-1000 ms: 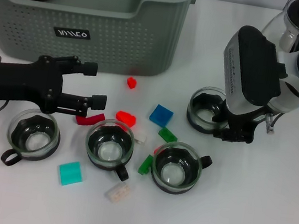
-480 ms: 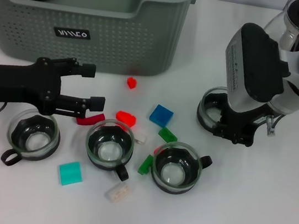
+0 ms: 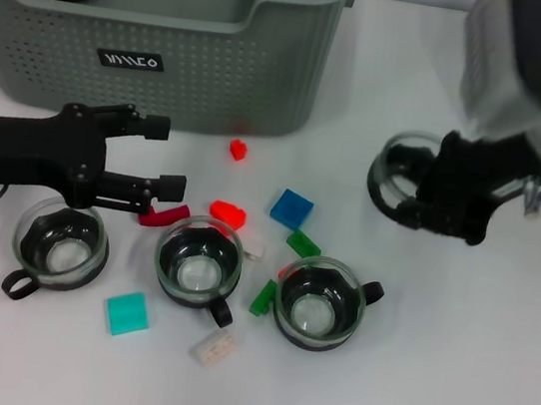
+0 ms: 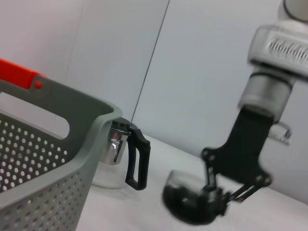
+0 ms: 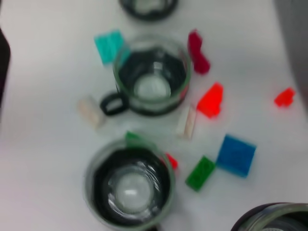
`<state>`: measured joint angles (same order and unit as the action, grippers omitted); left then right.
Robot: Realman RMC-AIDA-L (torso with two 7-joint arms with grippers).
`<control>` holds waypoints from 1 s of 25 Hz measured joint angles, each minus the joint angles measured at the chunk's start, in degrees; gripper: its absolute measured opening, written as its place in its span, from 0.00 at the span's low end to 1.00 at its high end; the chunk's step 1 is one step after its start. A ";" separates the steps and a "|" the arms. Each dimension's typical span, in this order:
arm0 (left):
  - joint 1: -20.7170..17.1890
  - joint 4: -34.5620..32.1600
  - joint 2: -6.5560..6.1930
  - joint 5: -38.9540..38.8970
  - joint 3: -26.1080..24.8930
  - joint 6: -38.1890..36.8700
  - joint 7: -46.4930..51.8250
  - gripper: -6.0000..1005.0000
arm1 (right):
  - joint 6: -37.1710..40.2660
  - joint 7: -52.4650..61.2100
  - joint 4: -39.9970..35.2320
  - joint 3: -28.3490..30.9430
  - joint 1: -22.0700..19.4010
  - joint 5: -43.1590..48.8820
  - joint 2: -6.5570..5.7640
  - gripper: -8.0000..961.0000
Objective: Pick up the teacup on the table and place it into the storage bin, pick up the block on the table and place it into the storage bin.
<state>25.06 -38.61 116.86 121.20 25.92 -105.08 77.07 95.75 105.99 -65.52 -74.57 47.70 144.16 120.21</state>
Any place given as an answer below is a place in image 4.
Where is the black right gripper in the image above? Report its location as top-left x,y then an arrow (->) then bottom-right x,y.
201,108 -> 274,214

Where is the glass teacup with black base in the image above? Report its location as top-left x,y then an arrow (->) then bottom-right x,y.
161,169 -> 229,226

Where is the grey-green perforated storage bin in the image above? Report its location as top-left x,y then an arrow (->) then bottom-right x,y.
0,77 -> 123,231

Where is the silver elbow connector with cable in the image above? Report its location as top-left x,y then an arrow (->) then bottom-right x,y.
271,122 -> 293,145

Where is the glass carafe with black handle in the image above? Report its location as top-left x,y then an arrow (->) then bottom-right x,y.
92,117 -> 151,191

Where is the orange bin handle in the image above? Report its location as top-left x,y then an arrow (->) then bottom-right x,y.
0,58 -> 48,90

